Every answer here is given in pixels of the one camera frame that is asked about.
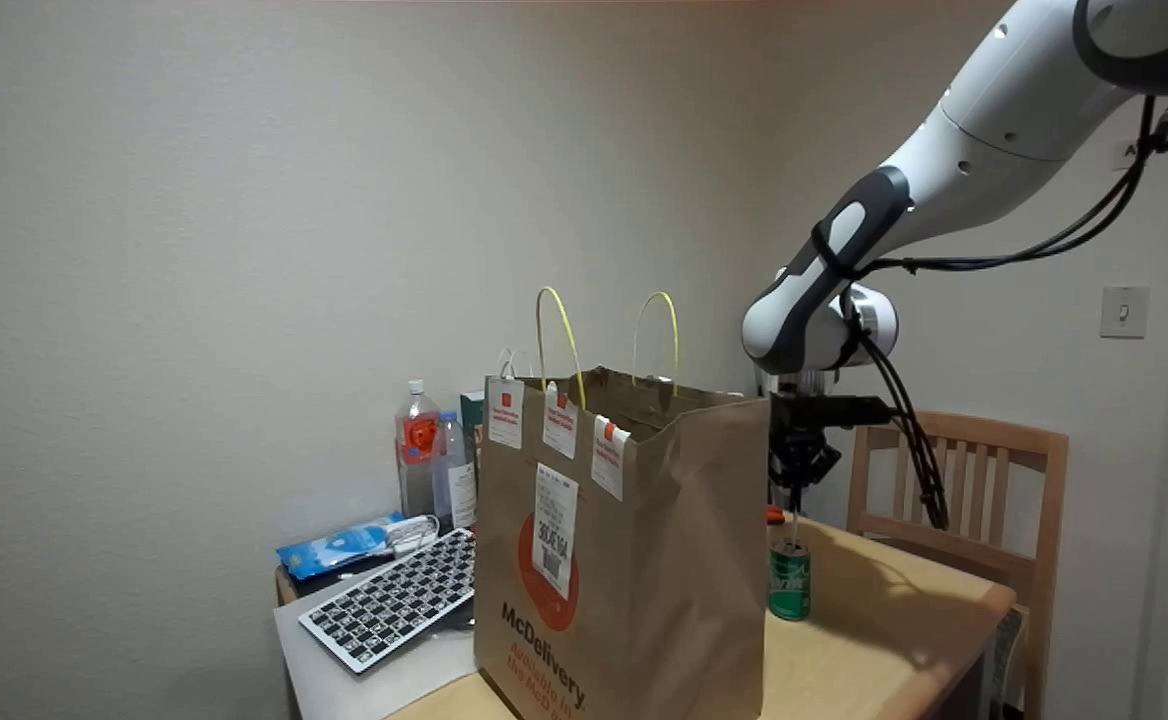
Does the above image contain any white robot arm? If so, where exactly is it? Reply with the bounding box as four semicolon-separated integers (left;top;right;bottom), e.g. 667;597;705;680
740;0;1168;377

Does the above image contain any blue tissue pack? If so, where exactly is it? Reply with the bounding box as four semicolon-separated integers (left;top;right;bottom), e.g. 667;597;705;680
276;511;438;580

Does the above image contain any red cap water bottle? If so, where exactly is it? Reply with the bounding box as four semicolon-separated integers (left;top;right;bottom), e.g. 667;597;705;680
395;381;446;516

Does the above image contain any wooden chair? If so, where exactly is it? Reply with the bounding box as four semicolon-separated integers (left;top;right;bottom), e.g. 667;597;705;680
847;411;1068;720

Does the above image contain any white wall switch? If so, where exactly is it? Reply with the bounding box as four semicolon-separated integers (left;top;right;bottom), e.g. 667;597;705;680
1101;287;1148;341

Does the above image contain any white keyboard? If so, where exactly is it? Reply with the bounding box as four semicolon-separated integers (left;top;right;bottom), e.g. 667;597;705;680
296;534;477;678

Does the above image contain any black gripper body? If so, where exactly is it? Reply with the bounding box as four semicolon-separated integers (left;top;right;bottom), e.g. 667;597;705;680
761;374;894;511

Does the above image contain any brown paper delivery bag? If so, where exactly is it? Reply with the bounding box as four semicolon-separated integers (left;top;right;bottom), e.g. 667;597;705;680
477;365;768;720

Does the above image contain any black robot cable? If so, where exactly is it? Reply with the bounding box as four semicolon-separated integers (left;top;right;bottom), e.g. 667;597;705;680
810;91;1168;534

